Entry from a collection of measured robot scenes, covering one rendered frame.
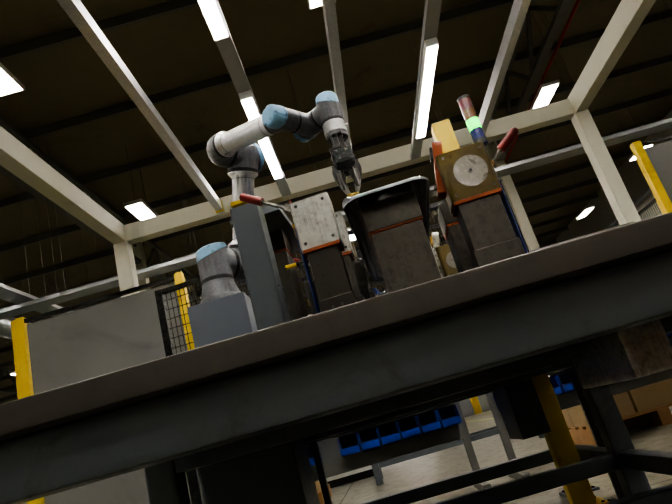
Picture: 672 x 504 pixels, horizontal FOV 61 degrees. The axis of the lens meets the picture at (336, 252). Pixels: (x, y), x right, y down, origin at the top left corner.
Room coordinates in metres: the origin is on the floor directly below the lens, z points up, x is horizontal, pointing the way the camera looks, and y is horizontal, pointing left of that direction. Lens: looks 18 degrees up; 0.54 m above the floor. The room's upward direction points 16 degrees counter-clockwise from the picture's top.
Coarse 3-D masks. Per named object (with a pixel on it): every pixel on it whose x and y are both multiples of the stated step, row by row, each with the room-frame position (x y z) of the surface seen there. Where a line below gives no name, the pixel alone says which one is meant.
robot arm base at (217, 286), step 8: (208, 280) 1.90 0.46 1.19; (216, 280) 1.90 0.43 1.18; (224, 280) 1.91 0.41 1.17; (232, 280) 1.94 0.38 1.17; (208, 288) 1.90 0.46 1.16; (216, 288) 1.89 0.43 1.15; (224, 288) 1.90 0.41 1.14; (232, 288) 1.92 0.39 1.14; (208, 296) 1.89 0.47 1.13; (216, 296) 1.88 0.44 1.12; (224, 296) 1.89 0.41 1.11
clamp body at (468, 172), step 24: (480, 144) 1.14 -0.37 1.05; (456, 168) 1.14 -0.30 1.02; (480, 168) 1.14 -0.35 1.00; (456, 192) 1.15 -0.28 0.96; (480, 192) 1.14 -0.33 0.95; (456, 216) 1.22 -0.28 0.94; (480, 216) 1.15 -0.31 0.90; (504, 216) 1.15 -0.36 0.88; (480, 240) 1.15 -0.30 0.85; (504, 240) 1.15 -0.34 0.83; (480, 264) 1.15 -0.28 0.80
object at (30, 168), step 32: (640, 0) 4.20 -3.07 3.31; (608, 32) 4.77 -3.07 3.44; (608, 64) 5.07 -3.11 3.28; (416, 96) 4.70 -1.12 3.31; (576, 96) 5.78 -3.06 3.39; (0, 128) 3.71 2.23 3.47; (0, 160) 3.83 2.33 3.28; (32, 160) 4.12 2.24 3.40; (384, 160) 5.94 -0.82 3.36; (416, 160) 6.00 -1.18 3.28; (64, 192) 4.61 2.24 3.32; (256, 192) 5.93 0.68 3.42; (288, 192) 5.87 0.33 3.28; (96, 224) 5.32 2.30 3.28; (128, 224) 5.91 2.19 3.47; (160, 224) 5.92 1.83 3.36; (192, 224) 5.98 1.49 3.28
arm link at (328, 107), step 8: (320, 96) 1.62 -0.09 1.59; (328, 96) 1.61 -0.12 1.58; (336, 96) 1.63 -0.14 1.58; (320, 104) 1.62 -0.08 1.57; (328, 104) 1.61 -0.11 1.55; (336, 104) 1.62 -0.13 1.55; (312, 112) 1.65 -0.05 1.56; (320, 112) 1.63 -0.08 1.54; (328, 112) 1.61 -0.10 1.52; (336, 112) 1.62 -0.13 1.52; (320, 120) 1.65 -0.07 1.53; (344, 120) 1.65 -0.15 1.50
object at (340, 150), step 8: (328, 136) 1.63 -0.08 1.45; (336, 136) 1.60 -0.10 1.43; (344, 136) 1.65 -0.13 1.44; (336, 144) 1.63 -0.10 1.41; (344, 144) 1.60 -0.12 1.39; (336, 152) 1.61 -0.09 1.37; (344, 152) 1.60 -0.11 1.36; (352, 152) 1.60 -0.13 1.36; (336, 160) 1.61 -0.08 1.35; (344, 160) 1.61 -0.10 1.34; (352, 160) 1.62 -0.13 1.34; (336, 168) 1.66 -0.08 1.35; (344, 168) 1.66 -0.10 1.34
